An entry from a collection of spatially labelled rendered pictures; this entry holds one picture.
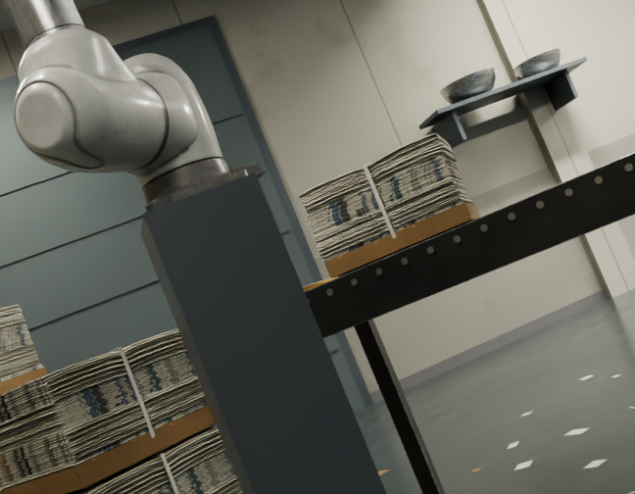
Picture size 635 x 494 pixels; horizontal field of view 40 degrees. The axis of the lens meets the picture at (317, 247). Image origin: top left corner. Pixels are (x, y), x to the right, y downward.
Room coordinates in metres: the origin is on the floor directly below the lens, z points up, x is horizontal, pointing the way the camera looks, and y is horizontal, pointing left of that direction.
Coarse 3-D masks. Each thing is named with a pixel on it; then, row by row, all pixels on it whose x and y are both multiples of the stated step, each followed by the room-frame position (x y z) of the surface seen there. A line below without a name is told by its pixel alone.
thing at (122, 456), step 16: (192, 416) 1.86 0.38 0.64; (208, 416) 1.90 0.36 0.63; (160, 432) 1.79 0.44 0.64; (176, 432) 1.82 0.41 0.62; (192, 432) 1.85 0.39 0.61; (128, 448) 1.73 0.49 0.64; (144, 448) 1.75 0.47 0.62; (160, 448) 1.78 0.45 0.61; (80, 464) 1.64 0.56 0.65; (96, 464) 1.66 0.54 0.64; (112, 464) 1.69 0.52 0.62; (128, 464) 1.72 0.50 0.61; (32, 480) 1.73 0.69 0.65; (48, 480) 1.70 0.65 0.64; (64, 480) 1.66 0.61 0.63; (96, 480) 1.66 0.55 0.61
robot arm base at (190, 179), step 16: (208, 160) 1.48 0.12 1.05; (160, 176) 1.46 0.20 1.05; (176, 176) 1.46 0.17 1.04; (192, 176) 1.46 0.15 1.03; (208, 176) 1.47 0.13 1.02; (224, 176) 1.47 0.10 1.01; (240, 176) 1.47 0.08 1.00; (144, 192) 1.50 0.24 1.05; (160, 192) 1.47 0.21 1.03; (176, 192) 1.45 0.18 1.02; (192, 192) 1.45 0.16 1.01
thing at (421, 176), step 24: (408, 144) 2.10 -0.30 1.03; (432, 144) 2.09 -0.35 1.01; (384, 168) 2.12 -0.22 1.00; (408, 168) 2.11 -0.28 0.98; (432, 168) 2.10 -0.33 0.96; (456, 168) 2.33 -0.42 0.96; (408, 192) 2.11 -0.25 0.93; (432, 192) 2.09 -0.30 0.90; (456, 192) 2.08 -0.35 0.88; (408, 216) 2.11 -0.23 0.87
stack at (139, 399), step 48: (48, 384) 1.64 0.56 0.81; (96, 384) 1.71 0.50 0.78; (144, 384) 1.81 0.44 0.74; (192, 384) 1.89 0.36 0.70; (0, 432) 1.77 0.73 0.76; (48, 432) 1.67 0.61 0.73; (96, 432) 1.68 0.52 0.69; (144, 432) 1.77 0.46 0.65; (0, 480) 1.83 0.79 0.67; (144, 480) 1.73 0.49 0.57; (192, 480) 1.82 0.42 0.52
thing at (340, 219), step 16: (352, 176) 2.14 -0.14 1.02; (304, 192) 2.17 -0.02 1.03; (320, 192) 2.16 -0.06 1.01; (336, 192) 2.15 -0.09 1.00; (352, 192) 2.15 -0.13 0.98; (320, 208) 2.17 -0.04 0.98; (336, 208) 2.16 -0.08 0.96; (352, 208) 2.15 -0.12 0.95; (368, 208) 2.14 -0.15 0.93; (320, 224) 2.17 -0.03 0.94; (336, 224) 2.16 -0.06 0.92; (352, 224) 2.15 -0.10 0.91; (368, 224) 2.14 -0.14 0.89; (320, 240) 2.17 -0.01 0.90; (336, 240) 2.16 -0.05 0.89; (352, 240) 2.15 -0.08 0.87; (368, 240) 2.14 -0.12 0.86; (320, 256) 2.17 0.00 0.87; (336, 256) 2.17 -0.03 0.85; (384, 256) 2.14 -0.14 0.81
